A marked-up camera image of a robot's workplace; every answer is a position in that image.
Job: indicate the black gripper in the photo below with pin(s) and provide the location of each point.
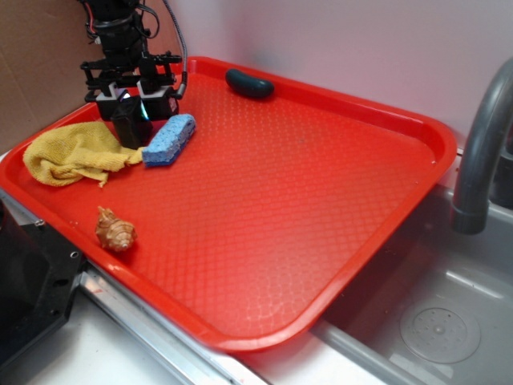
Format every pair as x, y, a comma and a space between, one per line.
128, 67

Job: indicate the black box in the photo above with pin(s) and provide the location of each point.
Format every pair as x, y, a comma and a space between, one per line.
132, 126

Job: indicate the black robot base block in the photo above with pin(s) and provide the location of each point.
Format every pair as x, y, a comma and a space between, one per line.
40, 271

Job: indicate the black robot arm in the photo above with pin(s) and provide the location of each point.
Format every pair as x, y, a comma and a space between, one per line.
112, 23

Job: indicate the blue sponge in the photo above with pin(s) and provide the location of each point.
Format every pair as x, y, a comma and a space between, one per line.
167, 144

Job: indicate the yellow cloth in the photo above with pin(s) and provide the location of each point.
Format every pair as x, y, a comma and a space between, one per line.
66, 155

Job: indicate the cardboard panel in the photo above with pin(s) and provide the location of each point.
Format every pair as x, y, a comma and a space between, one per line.
43, 44

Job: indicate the dark green bean-shaped object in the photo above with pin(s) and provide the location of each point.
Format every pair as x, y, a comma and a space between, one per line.
248, 85

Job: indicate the brown seashell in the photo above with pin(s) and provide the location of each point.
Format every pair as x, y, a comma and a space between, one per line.
114, 233

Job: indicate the grey faucet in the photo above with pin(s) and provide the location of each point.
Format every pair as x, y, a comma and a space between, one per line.
485, 172

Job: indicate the grey toy sink basin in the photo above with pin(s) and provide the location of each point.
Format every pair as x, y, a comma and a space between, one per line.
425, 263

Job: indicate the round sink drain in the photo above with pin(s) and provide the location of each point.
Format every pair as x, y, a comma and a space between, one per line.
440, 335

